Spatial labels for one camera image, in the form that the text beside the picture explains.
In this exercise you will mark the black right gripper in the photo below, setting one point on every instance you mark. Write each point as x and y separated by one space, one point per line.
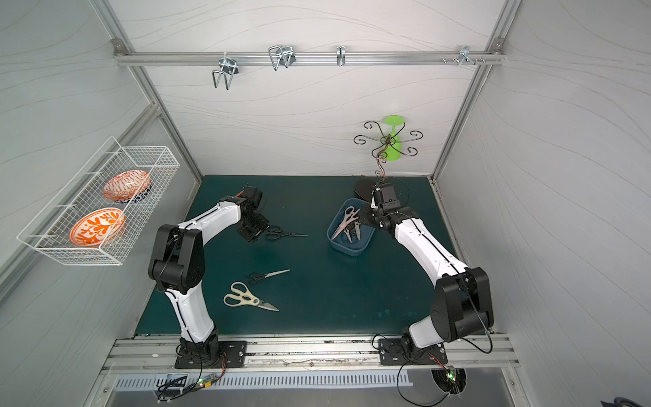
367 216

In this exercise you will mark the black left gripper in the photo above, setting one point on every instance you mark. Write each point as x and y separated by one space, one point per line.
256 226

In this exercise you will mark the large black handled scissors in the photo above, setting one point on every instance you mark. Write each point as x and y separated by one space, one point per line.
273 233

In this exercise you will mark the black scissors silver blades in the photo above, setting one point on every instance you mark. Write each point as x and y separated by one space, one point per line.
356 226

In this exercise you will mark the pink kitchen scissors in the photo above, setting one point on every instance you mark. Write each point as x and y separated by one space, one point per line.
350 215

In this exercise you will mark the small black scissors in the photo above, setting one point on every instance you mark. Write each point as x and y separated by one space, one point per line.
255 278
349 232

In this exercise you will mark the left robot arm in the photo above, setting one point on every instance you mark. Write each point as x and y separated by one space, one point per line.
177 265

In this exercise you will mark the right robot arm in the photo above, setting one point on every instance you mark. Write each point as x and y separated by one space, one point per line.
462 300

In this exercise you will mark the blue plastic storage box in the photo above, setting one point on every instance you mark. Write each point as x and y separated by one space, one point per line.
340 243

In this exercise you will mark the small black scissors front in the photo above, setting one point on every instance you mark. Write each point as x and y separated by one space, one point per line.
255 278

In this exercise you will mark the cream kitchen scissors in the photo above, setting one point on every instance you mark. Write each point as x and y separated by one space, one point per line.
240 295

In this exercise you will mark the dark oval stand base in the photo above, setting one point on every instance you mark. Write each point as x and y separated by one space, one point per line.
364 188

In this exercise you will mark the green paper tag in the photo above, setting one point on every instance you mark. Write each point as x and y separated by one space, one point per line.
393 150

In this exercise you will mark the copper hook stand rod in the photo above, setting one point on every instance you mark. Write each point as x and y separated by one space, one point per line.
378 152

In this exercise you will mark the metal double hook left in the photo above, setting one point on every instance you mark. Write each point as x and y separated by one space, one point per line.
227 69

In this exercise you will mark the metal double hook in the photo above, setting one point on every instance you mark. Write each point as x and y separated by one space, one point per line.
227 69
281 55

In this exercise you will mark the orange patterned bowl front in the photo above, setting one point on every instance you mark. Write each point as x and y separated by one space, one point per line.
99 227

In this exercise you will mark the metal single hook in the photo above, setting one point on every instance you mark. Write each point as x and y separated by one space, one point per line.
341 56

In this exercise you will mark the metal double hook middle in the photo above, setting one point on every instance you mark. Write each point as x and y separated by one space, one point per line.
281 55

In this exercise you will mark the metal hook right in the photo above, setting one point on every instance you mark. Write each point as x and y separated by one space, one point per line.
464 58

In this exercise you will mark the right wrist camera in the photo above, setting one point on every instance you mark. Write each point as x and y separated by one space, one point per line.
385 197

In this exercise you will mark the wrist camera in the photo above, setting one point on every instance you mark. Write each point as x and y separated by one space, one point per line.
385 197
252 196

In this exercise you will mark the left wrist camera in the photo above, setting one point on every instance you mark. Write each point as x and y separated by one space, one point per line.
252 196

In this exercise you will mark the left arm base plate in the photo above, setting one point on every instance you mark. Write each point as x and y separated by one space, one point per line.
230 354

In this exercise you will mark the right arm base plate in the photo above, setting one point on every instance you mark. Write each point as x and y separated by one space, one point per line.
398 351

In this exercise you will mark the white wire basket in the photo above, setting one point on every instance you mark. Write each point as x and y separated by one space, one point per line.
48 232

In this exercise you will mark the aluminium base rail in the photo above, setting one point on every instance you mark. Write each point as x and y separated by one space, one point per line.
157 354

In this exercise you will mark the aluminium top rail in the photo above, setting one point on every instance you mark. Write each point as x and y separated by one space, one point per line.
303 58

